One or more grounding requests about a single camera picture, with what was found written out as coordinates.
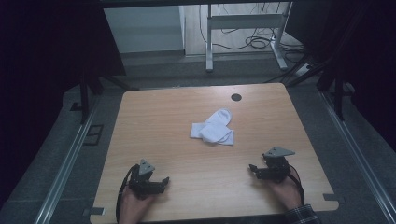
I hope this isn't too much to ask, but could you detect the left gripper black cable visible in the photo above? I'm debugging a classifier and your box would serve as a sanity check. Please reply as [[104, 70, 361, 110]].
[[115, 163, 140, 224]]

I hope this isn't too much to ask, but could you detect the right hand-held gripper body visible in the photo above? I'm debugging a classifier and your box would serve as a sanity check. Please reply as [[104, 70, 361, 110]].
[[262, 146, 296, 184]]

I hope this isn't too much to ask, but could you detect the aluminium floor rail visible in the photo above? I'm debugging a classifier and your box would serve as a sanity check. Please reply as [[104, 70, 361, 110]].
[[318, 91, 396, 224], [33, 94, 102, 224]]

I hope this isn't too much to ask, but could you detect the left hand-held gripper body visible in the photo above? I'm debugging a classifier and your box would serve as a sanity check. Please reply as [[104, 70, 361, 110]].
[[127, 158, 161, 200]]

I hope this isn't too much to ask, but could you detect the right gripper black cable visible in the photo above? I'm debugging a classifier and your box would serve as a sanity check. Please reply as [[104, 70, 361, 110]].
[[288, 164, 306, 206]]

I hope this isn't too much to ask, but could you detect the white power strip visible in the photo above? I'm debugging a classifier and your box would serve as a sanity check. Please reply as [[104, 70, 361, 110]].
[[293, 63, 313, 77]]

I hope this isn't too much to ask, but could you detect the white cabinet panel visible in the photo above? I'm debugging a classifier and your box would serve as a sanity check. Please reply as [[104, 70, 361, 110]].
[[103, 5, 186, 55]]

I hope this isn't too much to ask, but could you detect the person's left hand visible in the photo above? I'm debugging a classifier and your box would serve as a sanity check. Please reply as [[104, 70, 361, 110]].
[[119, 188, 157, 224]]

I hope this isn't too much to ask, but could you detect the person's right hand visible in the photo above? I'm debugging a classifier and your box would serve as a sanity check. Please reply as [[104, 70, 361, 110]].
[[266, 176, 304, 211]]

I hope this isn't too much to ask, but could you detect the white sock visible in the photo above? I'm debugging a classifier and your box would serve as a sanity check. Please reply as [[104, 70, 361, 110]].
[[199, 125, 235, 147], [190, 107, 233, 140]]

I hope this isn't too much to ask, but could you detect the tangle of black floor cables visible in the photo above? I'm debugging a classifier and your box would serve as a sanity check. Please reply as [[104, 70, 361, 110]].
[[199, 3, 307, 63]]

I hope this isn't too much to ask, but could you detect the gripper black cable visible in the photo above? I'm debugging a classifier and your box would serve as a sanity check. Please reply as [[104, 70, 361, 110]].
[[288, 164, 306, 206], [115, 163, 140, 224]]

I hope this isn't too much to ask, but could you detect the black floor socket cover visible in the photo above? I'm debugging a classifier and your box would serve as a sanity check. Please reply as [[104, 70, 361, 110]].
[[82, 124, 105, 147]]

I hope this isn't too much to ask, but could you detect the dark curtain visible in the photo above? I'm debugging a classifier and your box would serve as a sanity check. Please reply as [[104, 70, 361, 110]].
[[0, 0, 127, 206], [284, 0, 396, 152]]

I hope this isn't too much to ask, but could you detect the white metal desk frame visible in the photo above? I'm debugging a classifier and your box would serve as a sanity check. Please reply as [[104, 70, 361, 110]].
[[205, 2, 293, 74]]

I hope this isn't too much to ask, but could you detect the black metal stand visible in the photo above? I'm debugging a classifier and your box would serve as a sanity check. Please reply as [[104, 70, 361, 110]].
[[285, 54, 347, 122], [78, 72, 133, 125]]

